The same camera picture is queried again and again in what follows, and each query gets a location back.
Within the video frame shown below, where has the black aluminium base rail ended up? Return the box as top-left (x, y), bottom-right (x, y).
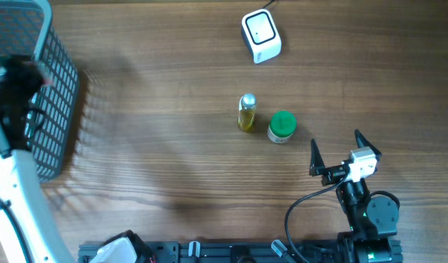
top-left (77, 239), bottom-right (403, 263)

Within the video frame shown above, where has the green lid white jar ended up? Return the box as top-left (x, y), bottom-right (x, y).
top-left (267, 111), bottom-right (297, 144)

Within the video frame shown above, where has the white barcode scanner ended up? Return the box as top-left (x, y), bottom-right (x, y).
top-left (241, 9), bottom-right (281, 64)

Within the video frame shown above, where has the black right camera cable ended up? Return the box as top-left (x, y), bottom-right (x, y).
top-left (284, 173), bottom-right (351, 263)

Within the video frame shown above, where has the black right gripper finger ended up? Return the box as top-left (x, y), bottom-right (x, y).
top-left (354, 129), bottom-right (381, 157)
top-left (309, 139), bottom-right (325, 177)

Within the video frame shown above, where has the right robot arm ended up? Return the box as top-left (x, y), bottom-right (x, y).
top-left (309, 130), bottom-right (403, 263)

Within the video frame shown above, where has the black camera cable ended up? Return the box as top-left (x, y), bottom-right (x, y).
top-left (284, 173), bottom-right (351, 263)
top-left (0, 191), bottom-right (34, 263)

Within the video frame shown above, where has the yellow dish soap bottle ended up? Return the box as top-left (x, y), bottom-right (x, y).
top-left (238, 94), bottom-right (257, 132)

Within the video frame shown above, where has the black left camera cable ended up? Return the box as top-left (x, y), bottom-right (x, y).
top-left (0, 191), bottom-right (34, 263)

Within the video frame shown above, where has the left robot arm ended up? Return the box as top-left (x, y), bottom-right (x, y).
top-left (0, 56), bottom-right (75, 262)

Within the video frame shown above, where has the grey plastic mesh basket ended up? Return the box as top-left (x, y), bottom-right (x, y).
top-left (0, 0), bottom-right (79, 182)

